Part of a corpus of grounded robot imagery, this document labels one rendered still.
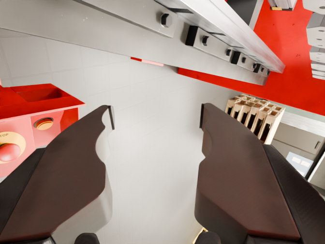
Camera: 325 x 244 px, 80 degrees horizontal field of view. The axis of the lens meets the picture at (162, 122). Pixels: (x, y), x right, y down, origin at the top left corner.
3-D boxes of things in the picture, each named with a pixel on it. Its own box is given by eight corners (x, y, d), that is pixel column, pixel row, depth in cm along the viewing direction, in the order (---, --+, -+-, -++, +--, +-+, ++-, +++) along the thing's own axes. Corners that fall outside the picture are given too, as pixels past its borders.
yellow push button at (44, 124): (33, 125, 51) (36, 131, 50) (34, 116, 48) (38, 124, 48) (48, 121, 53) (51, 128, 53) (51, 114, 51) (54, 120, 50)
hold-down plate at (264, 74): (252, 72, 121) (257, 73, 119) (256, 63, 119) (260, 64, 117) (262, 76, 144) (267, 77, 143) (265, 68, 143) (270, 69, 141)
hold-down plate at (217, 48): (184, 45, 58) (193, 46, 56) (189, 25, 56) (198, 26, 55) (222, 60, 81) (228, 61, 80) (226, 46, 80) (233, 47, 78)
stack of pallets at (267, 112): (228, 140, 480) (265, 156, 432) (213, 152, 420) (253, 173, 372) (243, 92, 427) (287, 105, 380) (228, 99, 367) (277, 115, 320)
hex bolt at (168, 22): (158, 25, 43) (164, 25, 42) (161, 11, 42) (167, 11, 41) (166, 28, 45) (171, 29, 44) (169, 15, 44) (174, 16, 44)
